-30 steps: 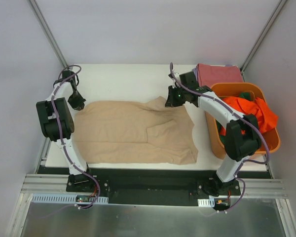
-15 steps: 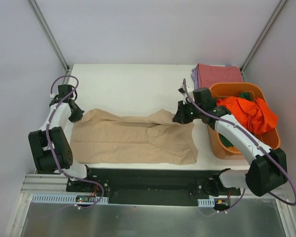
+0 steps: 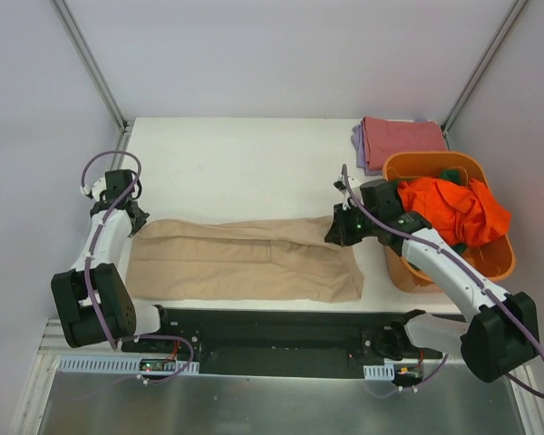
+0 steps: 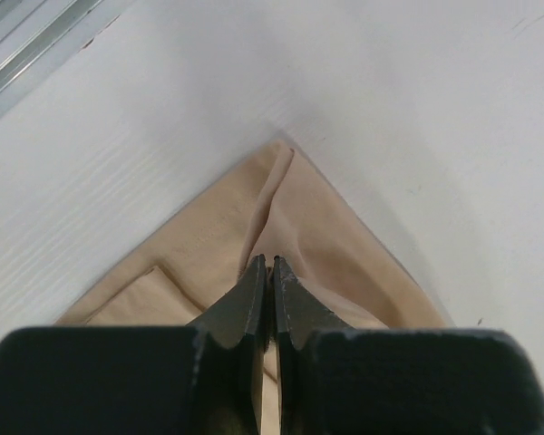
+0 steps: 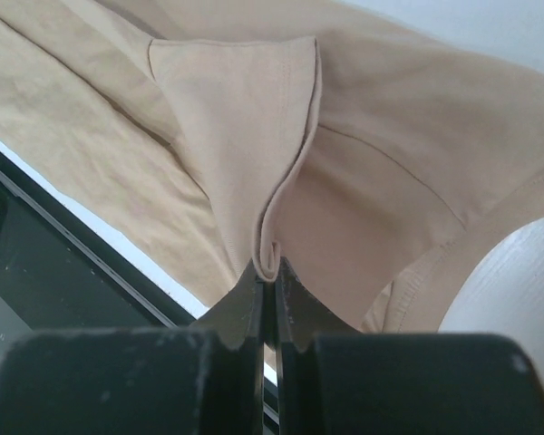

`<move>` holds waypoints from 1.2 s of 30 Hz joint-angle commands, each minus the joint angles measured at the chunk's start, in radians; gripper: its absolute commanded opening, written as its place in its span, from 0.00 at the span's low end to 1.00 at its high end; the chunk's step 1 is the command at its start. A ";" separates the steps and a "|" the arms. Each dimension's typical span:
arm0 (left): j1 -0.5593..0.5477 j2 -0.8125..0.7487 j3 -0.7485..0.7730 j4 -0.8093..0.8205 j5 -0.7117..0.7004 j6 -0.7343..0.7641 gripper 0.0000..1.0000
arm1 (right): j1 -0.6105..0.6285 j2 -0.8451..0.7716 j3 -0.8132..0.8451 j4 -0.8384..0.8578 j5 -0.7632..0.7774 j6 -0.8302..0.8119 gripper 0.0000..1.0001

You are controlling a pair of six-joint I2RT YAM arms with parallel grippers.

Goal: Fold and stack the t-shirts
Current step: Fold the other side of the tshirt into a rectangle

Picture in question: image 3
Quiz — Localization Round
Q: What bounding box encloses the folded red t shirt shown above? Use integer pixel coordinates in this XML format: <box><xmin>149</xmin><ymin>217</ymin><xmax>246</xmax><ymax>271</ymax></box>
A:
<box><xmin>361</xmin><ymin>116</ymin><xmax>449</xmax><ymax>169</ymax></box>

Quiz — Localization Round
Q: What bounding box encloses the right white cable duct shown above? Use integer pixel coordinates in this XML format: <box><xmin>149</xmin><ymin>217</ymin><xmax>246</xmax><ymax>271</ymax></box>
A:
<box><xmin>363</xmin><ymin>363</ymin><xmax>395</xmax><ymax>382</ymax></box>

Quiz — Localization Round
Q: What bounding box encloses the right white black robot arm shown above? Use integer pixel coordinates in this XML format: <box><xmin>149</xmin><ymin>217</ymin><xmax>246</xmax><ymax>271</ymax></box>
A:
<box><xmin>325</xmin><ymin>176</ymin><xmax>540</xmax><ymax>382</ymax></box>

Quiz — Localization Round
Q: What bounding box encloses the aluminium frame post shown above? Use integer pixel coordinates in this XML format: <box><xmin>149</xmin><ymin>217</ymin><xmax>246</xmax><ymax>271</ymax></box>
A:
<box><xmin>49</xmin><ymin>0</ymin><xmax>129</xmax><ymax>132</ymax></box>
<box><xmin>441</xmin><ymin>0</ymin><xmax>532</xmax><ymax>139</ymax></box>

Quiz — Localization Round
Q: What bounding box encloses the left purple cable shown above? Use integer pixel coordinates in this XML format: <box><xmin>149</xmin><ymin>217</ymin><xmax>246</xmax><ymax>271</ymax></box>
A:
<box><xmin>70</xmin><ymin>150</ymin><xmax>195</xmax><ymax>402</ymax></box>

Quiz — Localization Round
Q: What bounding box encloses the white cable duct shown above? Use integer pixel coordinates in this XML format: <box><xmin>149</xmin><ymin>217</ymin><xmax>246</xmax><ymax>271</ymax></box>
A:
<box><xmin>363</xmin><ymin>363</ymin><xmax>395</xmax><ymax>382</ymax></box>
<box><xmin>58</xmin><ymin>356</ymin><xmax>199</xmax><ymax>377</ymax></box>

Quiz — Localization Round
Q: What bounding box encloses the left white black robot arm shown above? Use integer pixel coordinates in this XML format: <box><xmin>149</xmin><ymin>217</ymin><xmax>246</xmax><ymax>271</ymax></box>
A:
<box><xmin>51</xmin><ymin>169</ymin><xmax>174</xmax><ymax>353</ymax></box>

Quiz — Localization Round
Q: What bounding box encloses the left white cable duct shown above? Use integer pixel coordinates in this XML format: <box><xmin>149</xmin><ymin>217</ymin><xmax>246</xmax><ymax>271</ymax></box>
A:
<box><xmin>58</xmin><ymin>356</ymin><xmax>199</xmax><ymax>377</ymax></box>

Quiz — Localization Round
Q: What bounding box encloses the folded purple t shirt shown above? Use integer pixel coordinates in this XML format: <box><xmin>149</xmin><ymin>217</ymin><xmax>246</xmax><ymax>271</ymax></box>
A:
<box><xmin>351</xmin><ymin>118</ymin><xmax>436</xmax><ymax>177</ymax></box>

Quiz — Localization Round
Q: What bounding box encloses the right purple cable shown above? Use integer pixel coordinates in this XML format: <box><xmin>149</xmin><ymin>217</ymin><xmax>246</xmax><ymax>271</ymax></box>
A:
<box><xmin>335</xmin><ymin>163</ymin><xmax>544</xmax><ymax>401</ymax></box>

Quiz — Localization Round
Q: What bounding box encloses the orange t shirt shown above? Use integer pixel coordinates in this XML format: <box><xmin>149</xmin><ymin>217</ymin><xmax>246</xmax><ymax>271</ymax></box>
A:
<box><xmin>397</xmin><ymin>178</ymin><xmax>511</xmax><ymax>247</ymax></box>

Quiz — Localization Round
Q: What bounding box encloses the beige t shirt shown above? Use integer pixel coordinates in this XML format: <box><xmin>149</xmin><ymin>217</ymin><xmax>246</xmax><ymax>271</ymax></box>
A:
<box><xmin>126</xmin><ymin>217</ymin><xmax>364</xmax><ymax>304</ymax></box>

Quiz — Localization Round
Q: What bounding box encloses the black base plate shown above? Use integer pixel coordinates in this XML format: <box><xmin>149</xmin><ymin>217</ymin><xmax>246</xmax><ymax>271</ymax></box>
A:
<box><xmin>121</xmin><ymin>308</ymin><xmax>442</xmax><ymax>379</ymax></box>

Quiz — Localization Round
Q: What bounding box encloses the left aluminium frame post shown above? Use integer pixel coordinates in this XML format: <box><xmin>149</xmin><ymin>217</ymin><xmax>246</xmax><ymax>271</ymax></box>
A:
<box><xmin>49</xmin><ymin>0</ymin><xmax>129</xmax><ymax>132</ymax></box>

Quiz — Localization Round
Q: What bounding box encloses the right aluminium frame post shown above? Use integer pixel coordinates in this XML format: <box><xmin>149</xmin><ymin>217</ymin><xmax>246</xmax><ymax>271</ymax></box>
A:
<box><xmin>441</xmin><ymin>0</ymin><xmax>532</xmax><ymax>139</ymax></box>

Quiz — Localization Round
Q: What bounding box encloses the green t shirt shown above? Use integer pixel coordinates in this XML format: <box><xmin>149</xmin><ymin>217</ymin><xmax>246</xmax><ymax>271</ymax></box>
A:
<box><xmin>389</xmin><ymin>167</ymin><xmax>471</xmax><ymax>277</ymax></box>

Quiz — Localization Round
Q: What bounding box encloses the orange plastic basket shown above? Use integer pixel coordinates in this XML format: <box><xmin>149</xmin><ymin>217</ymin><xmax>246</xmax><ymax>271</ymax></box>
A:
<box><xmin>382</xmin><ymin>151</ymin><xmax>516</xmax><ymax>294</ymax></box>

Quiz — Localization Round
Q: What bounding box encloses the purple cable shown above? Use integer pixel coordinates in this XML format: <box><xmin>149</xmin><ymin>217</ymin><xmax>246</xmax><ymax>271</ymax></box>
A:
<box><xmin>70</xmin><ymin>150</ymin><xmax>195</xmax><ymax>402</ymax></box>
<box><xmin>335</xmin><ymin>163</ymin><xmax>544</xmax><ymax>401</ymax></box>

